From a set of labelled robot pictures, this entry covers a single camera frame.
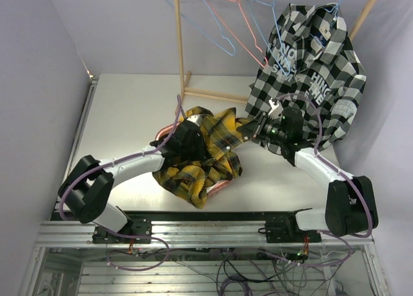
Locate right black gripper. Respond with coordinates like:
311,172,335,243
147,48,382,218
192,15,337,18
237,110,288,143

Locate yellow plaid shirt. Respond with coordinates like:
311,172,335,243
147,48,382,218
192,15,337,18
152,106,250,209

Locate black white checkered shirt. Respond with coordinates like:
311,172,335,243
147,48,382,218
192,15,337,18
245,3,367,151

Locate blue hanger of plaid shirt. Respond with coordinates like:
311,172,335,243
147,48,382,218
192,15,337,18
246,0,292,77

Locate pink hanger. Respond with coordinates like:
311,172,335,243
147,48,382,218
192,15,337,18
205,0,268,68

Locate blue wire hanger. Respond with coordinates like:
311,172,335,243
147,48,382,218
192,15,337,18
180,0,236,57

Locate blue hanger of checkered shirt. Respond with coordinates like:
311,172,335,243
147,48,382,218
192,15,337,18
324,0,343,21

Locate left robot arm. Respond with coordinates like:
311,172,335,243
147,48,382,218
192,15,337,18
58,115,206,242

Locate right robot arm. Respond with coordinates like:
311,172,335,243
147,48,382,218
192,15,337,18
237,107,379,242

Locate pink plastic basket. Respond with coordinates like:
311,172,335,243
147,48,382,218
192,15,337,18
155,124,230,197

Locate wooden clothes rack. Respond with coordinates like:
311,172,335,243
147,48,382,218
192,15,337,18
173,0,387,105

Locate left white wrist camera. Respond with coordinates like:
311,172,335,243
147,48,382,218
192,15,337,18
187,115,203,126

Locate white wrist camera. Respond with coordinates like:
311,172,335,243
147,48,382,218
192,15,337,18
187,115,203,126
268,98,283,119

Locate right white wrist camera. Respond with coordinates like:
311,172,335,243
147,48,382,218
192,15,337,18
268,98,283,119

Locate aluminium frame base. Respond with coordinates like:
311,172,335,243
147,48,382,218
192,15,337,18
19,73,388,296

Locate loose cables under table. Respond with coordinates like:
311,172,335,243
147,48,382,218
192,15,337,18
106,231,352,296

